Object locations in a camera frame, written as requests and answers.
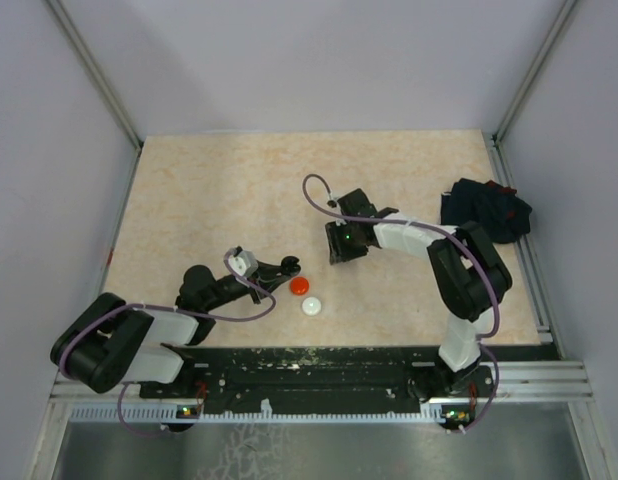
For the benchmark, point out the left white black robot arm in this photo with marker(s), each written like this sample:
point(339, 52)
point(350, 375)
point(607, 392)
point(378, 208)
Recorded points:
point(114, 342)

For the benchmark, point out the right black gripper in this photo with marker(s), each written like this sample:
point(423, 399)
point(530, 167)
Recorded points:
point(340, 253)

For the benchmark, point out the aluminium frame post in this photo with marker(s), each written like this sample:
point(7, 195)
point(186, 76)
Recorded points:
point(557, 30)
point(94, 72)

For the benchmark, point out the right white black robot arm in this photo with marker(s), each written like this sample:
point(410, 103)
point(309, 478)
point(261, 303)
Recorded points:
point(470, 275)

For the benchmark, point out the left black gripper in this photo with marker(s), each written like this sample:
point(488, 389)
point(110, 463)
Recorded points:
point(268, 277)

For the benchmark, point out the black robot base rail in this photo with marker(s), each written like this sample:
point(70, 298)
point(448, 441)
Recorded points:
point(320, 380)

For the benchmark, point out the left aluminium frame post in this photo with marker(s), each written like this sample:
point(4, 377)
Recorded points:
point(94, 72)

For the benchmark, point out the right aluminium frame post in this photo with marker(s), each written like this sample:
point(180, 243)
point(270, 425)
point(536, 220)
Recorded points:
point(557, 30)

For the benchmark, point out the dark navy crumpled cloth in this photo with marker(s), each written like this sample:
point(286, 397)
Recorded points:
point(496, 208)

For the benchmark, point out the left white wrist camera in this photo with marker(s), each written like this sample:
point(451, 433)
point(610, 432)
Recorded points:
point(241, 262)

